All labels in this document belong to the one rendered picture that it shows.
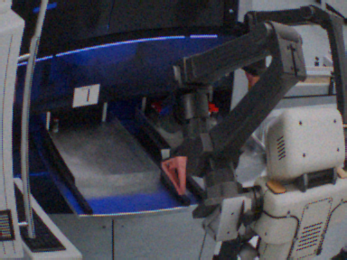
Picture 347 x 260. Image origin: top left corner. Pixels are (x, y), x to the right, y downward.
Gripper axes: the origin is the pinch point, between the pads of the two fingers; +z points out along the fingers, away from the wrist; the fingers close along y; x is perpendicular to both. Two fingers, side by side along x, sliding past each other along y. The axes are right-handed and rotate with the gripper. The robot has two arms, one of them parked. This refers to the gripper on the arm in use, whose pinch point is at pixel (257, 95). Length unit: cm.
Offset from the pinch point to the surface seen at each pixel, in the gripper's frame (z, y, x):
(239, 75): 2.6, 23.6, -7.7
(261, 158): 19.4, -0.4, -3.1
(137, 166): 19.8, 8.0, 31.2
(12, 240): 24, -28, 91
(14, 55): -33, -35, 88
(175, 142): 18.6, 17.8, 15.4
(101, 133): 17.3, 27.3, 34.1
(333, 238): 104, 52, -101
